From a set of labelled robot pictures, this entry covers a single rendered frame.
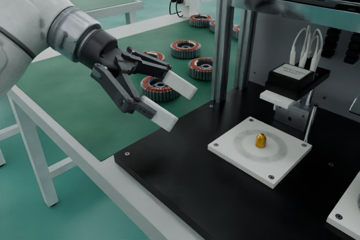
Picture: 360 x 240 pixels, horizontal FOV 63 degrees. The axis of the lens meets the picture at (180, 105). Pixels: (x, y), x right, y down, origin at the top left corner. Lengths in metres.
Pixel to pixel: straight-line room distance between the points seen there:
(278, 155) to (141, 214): 0.28
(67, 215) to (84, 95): 0.81
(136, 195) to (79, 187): 1.12
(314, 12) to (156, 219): 0.45
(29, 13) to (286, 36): 0.57
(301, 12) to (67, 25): 0.42
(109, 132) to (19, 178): 1.18
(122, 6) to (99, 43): 1.37
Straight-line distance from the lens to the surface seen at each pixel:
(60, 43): 0.57
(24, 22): 0.58
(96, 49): 0.54
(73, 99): 0.87
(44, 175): 1.49
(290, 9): 0.61
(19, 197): 1.74
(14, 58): 0.58
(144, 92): 0.81
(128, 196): 0.56
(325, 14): 0.59
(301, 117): 0.70
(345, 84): 0.78
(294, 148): 0.64
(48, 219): 1.58
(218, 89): 0.75
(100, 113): 0.78
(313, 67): 0.65
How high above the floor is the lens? 1.16
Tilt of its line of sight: 31 degrees down
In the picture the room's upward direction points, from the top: straight up
